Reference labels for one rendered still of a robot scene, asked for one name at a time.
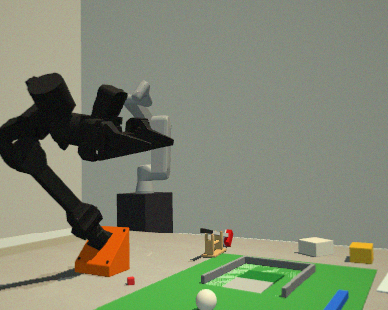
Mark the white golf ball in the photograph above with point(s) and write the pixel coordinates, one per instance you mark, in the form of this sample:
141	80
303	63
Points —
206	300

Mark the green flat mat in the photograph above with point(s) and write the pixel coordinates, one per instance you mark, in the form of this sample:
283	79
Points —
179	291

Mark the yellow cube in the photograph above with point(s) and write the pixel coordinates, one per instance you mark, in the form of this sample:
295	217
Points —
361	252

